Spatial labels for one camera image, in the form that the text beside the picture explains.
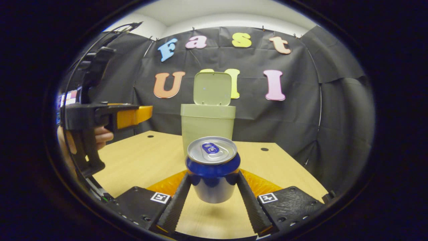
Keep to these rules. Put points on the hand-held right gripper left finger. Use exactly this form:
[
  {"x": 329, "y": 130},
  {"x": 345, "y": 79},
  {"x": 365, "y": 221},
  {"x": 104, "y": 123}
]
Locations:
[{"x": 177, "y": 204}]

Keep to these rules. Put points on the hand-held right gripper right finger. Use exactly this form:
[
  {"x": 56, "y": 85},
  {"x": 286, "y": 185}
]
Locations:
[{"x": 252, "y": 207}]

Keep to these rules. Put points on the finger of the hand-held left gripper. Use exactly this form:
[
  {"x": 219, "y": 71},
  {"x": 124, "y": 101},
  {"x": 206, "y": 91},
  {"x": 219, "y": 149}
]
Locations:
[{"x": 133, "y": 117}]

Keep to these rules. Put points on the blue pop can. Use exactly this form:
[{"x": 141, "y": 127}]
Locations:
[{"x": 212, "y": 187}]

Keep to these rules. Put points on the green desktop garbage bin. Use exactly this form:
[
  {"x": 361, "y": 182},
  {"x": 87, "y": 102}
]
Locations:
[{"x": 200, "y": 124}]

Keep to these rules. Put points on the wooden desktop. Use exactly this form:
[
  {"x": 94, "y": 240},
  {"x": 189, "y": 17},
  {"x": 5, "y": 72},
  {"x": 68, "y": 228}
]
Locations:
[{"x": 143, "y": 160}]

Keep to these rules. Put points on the computer monitor screen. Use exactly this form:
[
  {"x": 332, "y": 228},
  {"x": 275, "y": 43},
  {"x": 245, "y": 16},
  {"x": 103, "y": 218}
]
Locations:
[{"x": 68, "y": 98}]

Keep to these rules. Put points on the black backdrop cloth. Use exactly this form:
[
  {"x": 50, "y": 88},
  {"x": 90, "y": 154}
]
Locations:
[{"x": 284, "y": 127}]

